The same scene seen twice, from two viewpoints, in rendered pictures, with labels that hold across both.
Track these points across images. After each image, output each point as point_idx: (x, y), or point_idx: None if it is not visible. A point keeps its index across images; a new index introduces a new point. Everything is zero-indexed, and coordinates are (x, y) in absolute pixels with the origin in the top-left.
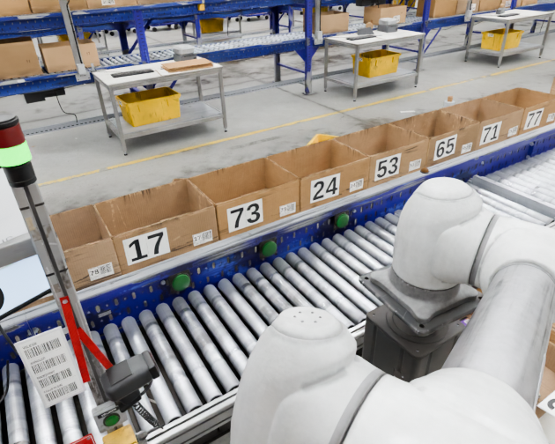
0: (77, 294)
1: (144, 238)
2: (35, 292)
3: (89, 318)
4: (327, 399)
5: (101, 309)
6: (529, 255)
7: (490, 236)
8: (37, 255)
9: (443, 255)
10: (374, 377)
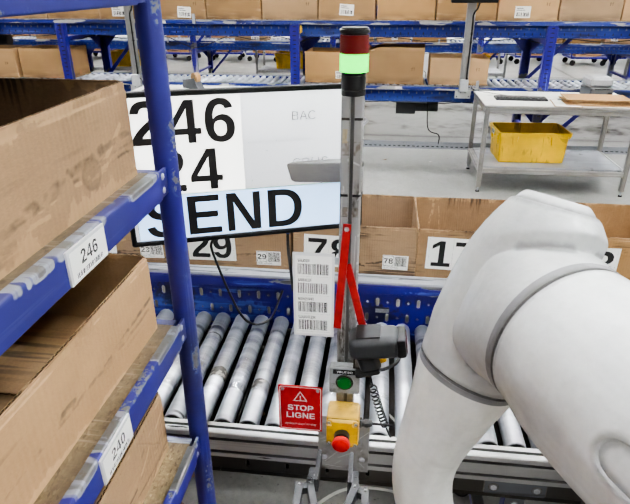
0: (364, 276)
1: (452, 243)
2: (327, 220)
3: (365, 308)
4: (537, 260)
5: (380, 304)
6: None
7: None
8: (340, 170)
9: None
10: (609, 269)
